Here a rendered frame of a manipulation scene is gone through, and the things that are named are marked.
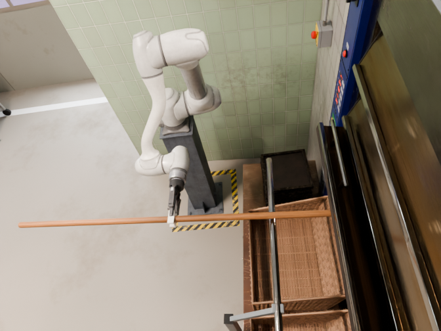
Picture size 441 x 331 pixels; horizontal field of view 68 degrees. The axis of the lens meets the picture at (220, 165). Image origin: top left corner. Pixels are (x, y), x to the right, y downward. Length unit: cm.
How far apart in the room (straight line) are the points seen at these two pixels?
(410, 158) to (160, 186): 252
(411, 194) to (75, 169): 328
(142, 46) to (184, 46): 18
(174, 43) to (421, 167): 101
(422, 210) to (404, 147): 18
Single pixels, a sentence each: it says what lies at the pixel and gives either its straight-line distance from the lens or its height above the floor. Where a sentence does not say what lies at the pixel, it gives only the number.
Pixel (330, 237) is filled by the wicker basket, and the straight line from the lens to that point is 191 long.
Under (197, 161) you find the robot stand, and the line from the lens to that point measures 233.
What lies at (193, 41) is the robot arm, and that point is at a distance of 145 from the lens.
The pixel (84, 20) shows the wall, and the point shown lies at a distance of 239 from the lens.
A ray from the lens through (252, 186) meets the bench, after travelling 229.
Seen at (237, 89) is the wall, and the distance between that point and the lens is 251.
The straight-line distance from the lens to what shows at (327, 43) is 191.
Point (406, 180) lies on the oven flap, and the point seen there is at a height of 175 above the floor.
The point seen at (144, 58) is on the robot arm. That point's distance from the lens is 148.
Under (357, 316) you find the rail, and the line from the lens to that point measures 112.
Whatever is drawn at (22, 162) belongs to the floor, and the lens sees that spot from 420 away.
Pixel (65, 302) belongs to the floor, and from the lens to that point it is 307.
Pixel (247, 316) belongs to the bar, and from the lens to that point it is 152.
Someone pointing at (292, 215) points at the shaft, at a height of 121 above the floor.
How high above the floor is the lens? 252
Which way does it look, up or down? 53 degrees down
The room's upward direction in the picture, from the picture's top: 15 degrees counter-clockwise
